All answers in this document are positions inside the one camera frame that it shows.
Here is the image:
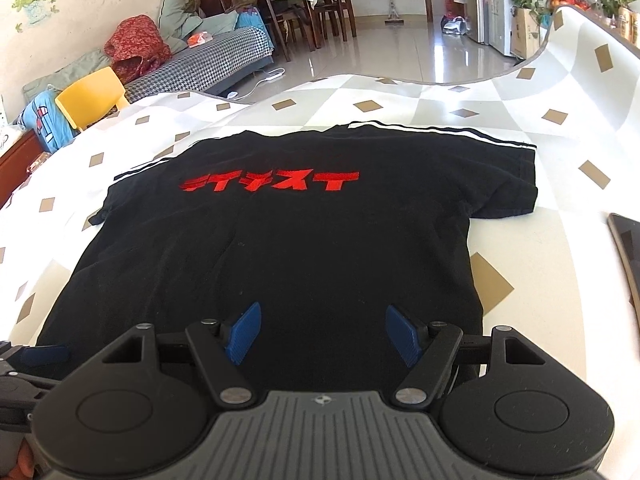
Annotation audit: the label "brown wooden cabinet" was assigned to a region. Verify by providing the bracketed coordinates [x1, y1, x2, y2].
[0, 130, 48, 211]

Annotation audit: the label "checkered diamond pattern tablecloth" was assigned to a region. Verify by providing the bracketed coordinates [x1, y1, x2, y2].
[0, 4, 640, 480]

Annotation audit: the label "light blue cloth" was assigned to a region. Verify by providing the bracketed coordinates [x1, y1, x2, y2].
[235, 7, 268, 36]

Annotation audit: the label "white small fridge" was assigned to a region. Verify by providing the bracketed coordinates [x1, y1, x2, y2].
[484, 0, 521, 56]

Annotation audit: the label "cardboard box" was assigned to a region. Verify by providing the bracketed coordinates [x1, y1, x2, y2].
[510, 7, 543, 58]

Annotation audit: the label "yellow plastic chair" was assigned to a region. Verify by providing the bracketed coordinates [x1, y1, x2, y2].
[54, 66, 131, 133]

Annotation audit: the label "green upright pillow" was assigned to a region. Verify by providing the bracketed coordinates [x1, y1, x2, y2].
[159, 0, 203, 53]

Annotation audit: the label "dark smartphone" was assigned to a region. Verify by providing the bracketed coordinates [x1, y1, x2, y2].
[607, 212, 640, 311]

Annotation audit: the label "plastic bags on floor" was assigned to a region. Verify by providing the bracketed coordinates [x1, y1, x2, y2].
[441, 15, 471, 36]

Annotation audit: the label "blue cartoon print cloth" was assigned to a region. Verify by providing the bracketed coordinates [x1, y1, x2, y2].
[12, 91, 78, 153]

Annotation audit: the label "houndstooth sofa bed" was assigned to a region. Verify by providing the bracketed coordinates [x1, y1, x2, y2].
[122, 27, 275, 106]

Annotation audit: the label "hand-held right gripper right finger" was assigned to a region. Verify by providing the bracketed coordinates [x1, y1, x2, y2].
[386, 304, 548, 407]

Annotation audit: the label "black t-shirt red print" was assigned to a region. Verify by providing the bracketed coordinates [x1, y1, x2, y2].
[35, 121, 540, 396]

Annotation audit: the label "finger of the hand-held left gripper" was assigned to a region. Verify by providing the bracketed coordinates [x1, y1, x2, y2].
[0, 341, 70, 376]

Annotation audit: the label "green folded quilt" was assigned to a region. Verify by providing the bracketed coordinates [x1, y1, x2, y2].
[192, 12, 238, 41]

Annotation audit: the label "long green cushion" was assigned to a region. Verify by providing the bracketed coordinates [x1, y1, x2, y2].
[22, 49, 113, 103]

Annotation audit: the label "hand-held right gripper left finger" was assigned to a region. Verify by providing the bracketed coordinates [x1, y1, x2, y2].
[102, 301, 263, 407]

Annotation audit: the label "red floral cloth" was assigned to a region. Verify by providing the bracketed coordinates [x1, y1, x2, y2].
[104, 16, 173, 83]

